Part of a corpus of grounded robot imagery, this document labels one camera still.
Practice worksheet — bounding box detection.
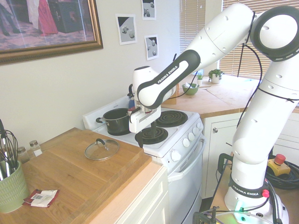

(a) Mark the black coil burner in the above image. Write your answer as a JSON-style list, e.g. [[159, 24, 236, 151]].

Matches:
[[135, 126, 169, 145], [155, 110, 189, 128]]

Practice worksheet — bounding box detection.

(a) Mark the glass shaker with white label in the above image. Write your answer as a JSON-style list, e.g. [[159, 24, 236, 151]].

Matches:
[[28, 140, 43, 158]]

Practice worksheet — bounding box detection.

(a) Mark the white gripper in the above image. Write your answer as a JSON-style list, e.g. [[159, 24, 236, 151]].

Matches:
[[128, 107, 162, 149]]

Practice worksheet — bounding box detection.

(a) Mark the gold framed painting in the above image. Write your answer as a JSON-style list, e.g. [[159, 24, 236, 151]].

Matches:
[[0, 0, 104, 66]]

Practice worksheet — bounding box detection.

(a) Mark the green ceramic utensil holder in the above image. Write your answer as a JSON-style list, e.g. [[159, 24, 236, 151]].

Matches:
[[0, 159, 30, 214]]

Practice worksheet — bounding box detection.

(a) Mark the green clamp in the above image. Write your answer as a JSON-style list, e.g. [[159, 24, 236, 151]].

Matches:
[[218, 152, 235, 178]]

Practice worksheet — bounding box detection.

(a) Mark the black cooking pot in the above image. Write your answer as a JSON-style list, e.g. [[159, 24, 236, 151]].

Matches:
[[95, 108, 132, 136]]

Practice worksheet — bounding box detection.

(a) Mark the black clamp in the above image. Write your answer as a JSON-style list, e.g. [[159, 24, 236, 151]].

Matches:
[[192, 206, 221, 224]]

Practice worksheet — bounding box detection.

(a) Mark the large plant in white pot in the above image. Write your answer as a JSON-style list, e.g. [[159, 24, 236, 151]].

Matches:
[[207, 69, 225, 84]]

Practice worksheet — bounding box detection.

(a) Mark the large wooden butcher board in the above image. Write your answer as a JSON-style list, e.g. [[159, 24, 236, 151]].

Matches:
[[27, 127, 153, 224]]

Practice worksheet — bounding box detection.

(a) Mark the white packet with barcode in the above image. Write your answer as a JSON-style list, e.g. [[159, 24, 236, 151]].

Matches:
[[30, 189, 58, 207]]

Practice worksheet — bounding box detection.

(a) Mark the narrow window blind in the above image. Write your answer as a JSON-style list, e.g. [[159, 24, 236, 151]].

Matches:
[[179, 0, 206, 56]]

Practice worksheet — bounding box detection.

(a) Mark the white cabinet under board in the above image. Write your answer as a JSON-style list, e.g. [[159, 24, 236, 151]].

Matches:
[[88, 163, 170, 224]]

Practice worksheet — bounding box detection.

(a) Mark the grey printed paper sheet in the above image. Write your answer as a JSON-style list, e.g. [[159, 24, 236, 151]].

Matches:
[[114, 14, 138, 46], [144, 35, 159, 62], [141, 0, 157, 21]]

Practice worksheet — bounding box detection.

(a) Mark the black wire whisk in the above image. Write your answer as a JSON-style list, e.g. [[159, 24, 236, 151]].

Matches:
[[0, 130, 20, 181]]

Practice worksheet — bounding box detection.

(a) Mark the white electric stove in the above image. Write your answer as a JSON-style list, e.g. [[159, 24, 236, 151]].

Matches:
[[82, 94, 208, 224]]

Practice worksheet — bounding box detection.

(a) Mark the white cabinet beside stove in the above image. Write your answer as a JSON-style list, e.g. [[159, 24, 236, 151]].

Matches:
[[201, 111, 299, 199]]

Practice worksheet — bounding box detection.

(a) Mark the wide window blind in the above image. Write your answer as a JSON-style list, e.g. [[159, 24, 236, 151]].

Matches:
[[219, 0, 299, 81]]

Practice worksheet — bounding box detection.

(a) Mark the yellow emergency stop button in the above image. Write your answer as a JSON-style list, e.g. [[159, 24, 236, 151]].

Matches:
[[267, 154, 291, 177]]

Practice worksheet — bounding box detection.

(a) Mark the wooden knife block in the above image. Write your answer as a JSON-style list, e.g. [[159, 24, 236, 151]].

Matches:
[[175, 83, 185, 98]]

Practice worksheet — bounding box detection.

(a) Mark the glass pot lid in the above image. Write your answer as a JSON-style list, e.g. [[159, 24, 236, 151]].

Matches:
[[84, 138, 120, 161]]

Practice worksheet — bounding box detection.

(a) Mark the glass shaker plain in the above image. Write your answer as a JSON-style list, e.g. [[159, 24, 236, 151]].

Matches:
[[17, 146, 31, 164]]

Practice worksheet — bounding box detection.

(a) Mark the black coiled cable bundle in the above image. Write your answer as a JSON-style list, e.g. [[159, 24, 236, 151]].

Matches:
[[265, 160, 299, 190]]

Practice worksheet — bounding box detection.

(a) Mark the blue kettle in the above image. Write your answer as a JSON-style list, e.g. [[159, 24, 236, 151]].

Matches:
[[127, 84, 137, 111]]

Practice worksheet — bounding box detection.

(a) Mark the green bowl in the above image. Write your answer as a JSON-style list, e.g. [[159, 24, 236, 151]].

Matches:
[[181, 82, 200, 96]]

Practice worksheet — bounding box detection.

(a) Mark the red packet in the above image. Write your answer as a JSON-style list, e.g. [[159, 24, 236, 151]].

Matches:
[[22, 189, 59, 208]]

